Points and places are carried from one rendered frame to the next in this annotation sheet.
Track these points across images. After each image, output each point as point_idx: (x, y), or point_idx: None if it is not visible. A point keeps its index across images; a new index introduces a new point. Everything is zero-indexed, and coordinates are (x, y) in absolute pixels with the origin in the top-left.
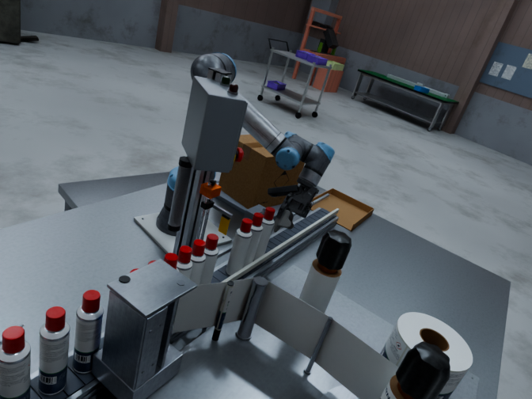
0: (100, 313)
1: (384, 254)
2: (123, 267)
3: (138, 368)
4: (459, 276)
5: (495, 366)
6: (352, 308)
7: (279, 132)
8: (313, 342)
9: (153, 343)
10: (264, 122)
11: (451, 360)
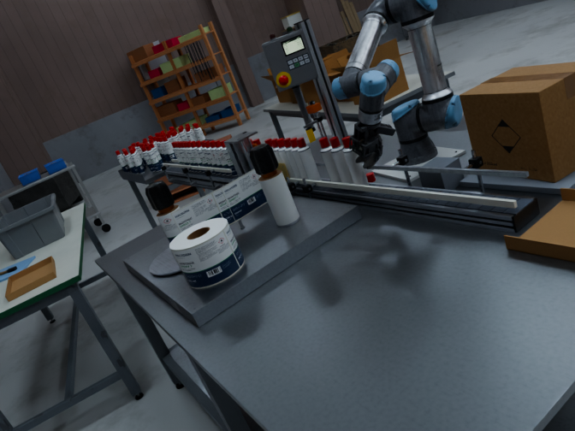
0: None
1: (441, 285)
2: None
3: (235, 169)
4: (400, 397)
5: (206, 361)
6: (293, 240)
7: (349, 61)
8: (237, 205)
9: (234, 160)
10: (352, 52)
11: (179, 239)
